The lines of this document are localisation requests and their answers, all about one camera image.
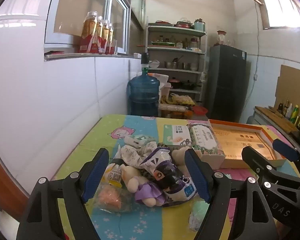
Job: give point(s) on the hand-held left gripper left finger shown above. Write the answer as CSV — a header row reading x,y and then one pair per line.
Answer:
x,y
96,177

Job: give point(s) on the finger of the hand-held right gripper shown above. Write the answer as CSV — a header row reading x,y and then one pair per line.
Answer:
x,y
255,158
286,150

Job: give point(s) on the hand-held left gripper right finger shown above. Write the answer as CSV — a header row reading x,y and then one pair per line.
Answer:
x,y
196,177

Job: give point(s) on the yellow white packet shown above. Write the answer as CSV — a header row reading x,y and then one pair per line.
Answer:
x,y
112,175

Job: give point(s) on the orange gift box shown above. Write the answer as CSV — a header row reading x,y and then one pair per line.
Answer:
x,y
240,140

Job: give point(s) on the plush bear purple dress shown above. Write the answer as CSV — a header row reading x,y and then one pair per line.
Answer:
x,y
145,190

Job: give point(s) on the purple cartoon plastic packet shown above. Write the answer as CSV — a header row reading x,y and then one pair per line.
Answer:
x,y
165,172

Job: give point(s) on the green yellow bottle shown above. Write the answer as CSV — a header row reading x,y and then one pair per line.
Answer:
x,y
295,115

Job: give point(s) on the kitchen counter with wooden board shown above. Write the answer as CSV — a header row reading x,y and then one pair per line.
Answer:
x,y
272,116

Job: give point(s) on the white plastic bottle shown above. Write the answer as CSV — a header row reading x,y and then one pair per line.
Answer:
x,y
290,112

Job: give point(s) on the grey gas cylinder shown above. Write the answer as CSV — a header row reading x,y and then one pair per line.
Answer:
x,y
251,120

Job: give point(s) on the floral tissue pack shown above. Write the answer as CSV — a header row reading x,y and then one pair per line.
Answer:
x,y
205,137

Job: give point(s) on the dark sauce bottle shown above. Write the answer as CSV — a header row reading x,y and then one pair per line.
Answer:
x,y
287,108
280,107

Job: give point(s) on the green white carton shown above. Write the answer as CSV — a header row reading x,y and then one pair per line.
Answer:
x,y
175,135

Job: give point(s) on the red plastic basket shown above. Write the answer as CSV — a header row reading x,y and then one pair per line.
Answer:
x,y
199,110

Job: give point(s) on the wrapped stick bundle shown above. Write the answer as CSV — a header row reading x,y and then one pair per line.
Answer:
x,y
173,108

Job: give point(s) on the dark refrigerator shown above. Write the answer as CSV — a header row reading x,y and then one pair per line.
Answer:
x,y
225,85

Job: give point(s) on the banana bunch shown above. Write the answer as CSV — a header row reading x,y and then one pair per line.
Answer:
x,y
165,100

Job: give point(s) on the black cooking pot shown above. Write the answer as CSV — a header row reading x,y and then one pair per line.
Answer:
x,y
188,85

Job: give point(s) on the pink plastic cup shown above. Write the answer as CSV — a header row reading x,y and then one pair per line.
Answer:
x,y
166,90

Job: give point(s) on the blue water jug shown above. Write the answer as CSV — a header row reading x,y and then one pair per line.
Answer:
x,y
142,92

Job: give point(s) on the red lid cooking pot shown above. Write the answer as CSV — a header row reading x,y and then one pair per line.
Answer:
x,y
174,83

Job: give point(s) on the white sack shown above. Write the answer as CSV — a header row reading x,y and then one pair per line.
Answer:
x,y
157,78

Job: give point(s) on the white bowl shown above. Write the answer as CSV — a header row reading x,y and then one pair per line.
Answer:
x,y
155,64
194,67

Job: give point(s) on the small steel cup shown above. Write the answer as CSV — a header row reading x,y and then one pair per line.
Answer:
x,y
186,66

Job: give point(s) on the steel cup with utensils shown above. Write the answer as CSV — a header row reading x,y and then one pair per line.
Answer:
x,y
170,65

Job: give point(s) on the red lid glass jar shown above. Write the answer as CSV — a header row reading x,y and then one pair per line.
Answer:
x,y
221,38

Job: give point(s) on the black white water pump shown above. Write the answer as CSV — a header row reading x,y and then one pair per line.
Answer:
x,y
145,60

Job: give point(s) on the green tray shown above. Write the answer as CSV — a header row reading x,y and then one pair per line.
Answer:
x,y
163,43

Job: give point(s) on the high barred window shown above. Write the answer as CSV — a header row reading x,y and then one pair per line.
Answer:
x,y
280,7

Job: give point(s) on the teal canister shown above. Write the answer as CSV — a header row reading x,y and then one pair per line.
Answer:
x,y
200,25

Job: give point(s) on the metal shelf rack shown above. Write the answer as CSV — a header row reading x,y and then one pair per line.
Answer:
x,y
175,31

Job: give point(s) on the red pot with glass lid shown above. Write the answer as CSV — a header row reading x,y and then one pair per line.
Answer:
x,y
183,23

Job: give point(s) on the red pan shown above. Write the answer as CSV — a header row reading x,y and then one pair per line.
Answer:
x,y
164,22

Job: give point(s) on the white sliding window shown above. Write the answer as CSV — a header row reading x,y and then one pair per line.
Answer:
x,y
77,5

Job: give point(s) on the cardboard wall sheet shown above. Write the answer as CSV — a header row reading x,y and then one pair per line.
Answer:
x,y
292,85

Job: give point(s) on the brown wooden frame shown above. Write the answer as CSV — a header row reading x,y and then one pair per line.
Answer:
x,y
2,185

